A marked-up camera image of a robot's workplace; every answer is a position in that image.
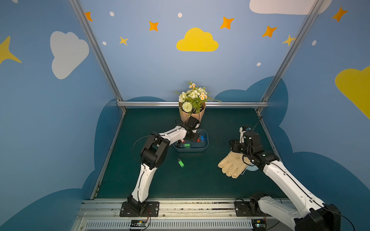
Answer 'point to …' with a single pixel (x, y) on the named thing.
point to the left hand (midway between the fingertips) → (194, 135)
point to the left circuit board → (138, 223)
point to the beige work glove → (234, 164)
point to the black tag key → (178, 142)
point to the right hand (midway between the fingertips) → (236, 140)
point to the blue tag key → (202, 138)
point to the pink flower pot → (184, 116)
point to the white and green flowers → (192, 100)
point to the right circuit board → (259, 224)
